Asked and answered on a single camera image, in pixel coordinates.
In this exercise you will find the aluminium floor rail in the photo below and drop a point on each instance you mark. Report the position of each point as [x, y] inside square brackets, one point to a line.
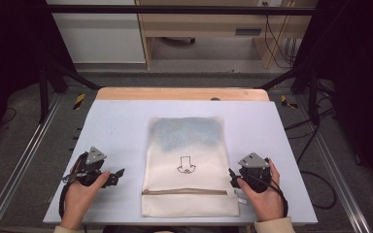
[26, 152]
[333, 165]

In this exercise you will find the white cabinet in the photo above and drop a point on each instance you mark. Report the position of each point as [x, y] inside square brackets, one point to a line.
[100, 39]

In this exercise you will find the person's right hand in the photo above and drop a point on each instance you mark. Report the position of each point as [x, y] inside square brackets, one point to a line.
[267, 204]

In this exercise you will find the black curtain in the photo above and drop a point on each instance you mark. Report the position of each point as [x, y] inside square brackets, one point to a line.
[359, 64]
[6, 48]

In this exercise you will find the wooden table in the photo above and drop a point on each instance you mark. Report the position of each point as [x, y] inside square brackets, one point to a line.
[175, 93]

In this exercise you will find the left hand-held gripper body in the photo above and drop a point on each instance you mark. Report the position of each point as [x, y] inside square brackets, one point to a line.
[94, 157]

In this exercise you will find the black metal stand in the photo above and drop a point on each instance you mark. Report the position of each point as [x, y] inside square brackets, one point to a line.
[43, 93]
[312, 97]

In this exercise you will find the yellow black tape strip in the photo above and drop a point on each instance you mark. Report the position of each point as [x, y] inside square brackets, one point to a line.
[79, 101]
[285, 101]

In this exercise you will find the person's left hand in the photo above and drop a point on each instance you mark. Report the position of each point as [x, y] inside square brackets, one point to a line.
[77, 200]

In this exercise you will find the cream mesh laundry bag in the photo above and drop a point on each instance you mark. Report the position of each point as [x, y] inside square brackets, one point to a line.
[187, 145]

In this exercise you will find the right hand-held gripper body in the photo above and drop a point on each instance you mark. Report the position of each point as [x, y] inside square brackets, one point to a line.
[254, 160]

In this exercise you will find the light wooden desk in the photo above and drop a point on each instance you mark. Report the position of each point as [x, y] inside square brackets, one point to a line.
[207, 22]

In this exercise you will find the black horizontal bar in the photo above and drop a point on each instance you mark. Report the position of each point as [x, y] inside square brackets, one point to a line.
[175, 9]

